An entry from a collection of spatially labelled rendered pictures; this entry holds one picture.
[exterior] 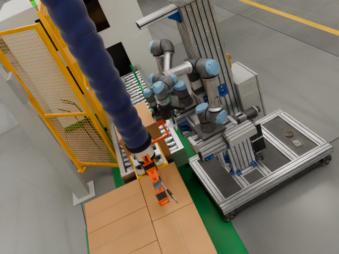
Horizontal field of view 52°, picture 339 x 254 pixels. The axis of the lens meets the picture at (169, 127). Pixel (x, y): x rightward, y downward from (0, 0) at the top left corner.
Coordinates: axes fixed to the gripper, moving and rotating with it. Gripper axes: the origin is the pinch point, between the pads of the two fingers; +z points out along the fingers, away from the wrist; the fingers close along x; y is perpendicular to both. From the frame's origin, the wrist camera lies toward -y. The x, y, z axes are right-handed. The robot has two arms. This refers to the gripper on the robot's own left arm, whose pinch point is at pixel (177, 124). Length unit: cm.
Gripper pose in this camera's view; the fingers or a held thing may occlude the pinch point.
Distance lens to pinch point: 243.2
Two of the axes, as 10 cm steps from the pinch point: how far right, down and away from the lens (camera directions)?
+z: 3.3, 7.4, 5.8
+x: 0.1, 6.1, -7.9
